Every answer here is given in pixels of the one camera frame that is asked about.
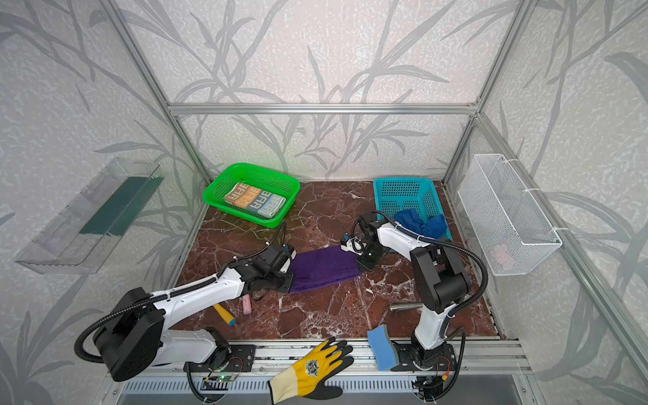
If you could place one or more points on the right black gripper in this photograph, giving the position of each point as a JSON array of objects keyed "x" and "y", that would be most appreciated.
[{"x": 364, "y": 258}]

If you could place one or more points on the yellow toy shovel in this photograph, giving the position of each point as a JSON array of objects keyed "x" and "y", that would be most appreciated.
[{"x": 225, "y": 315}]

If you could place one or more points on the yellow black work glove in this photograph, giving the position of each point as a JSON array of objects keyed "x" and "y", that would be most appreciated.
[{"x": 308, "y": 377}]

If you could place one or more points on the green circuit board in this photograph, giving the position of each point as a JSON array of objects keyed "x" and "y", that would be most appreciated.
[{"x": 218, "y": 383}]

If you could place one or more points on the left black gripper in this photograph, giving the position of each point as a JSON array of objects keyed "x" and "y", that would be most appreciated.
[{"x": 283, "y": 271}]

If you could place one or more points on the clear wall shelf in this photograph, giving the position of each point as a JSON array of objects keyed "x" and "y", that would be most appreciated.
[{"x": 84, "y": 234}]

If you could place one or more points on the rabbit print towel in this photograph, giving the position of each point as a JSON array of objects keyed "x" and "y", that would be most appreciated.
[{"x": 255, "y": 200}]

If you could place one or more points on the purple towel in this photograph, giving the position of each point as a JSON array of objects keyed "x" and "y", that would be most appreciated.
[{"x": 317, "y": 269}]

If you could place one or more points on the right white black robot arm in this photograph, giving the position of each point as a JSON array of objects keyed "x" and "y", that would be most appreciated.
[{"x": 449, "y": 278}]

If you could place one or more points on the teal plastic basket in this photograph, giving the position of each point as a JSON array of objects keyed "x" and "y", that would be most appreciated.
[{"x": 395, "y": 194}]

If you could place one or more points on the blue sponge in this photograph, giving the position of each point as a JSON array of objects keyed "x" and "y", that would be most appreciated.
[{"x": 383, "y": 348}]

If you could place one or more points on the purple pink toy rake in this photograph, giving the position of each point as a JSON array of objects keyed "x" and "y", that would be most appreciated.
[{"x": 246, "y": 304}]

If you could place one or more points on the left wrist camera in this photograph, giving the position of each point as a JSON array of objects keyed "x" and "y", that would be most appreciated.
[{"x": 290, "y": 250}]

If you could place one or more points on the blue towel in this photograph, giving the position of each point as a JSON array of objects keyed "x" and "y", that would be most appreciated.
[{"x": 435, "y": 227}]

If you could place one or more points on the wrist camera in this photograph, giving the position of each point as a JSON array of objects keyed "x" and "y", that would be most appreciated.
[
  {"x": 290, "y": 250},
  {"x": 352, "y": 244}
]

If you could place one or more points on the green plastic basket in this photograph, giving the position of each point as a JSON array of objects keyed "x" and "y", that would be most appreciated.
[{"x": 255, "y": 176}]

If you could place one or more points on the white wire basket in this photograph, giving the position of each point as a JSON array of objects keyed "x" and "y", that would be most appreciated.
[{"x": 512, "y": 230}]

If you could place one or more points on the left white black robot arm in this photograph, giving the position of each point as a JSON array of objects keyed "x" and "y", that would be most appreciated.
[{"x": 138, "y": 333}]

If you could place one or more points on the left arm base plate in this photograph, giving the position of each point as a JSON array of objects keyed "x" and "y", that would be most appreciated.
[{"x": 234, "y": 358}]

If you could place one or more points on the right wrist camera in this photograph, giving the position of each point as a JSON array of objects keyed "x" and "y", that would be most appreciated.
[{"x": 352, "y": 244}]

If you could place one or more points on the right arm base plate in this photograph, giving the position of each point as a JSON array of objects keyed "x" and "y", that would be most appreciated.
[{"x": 412, "y": 358}]

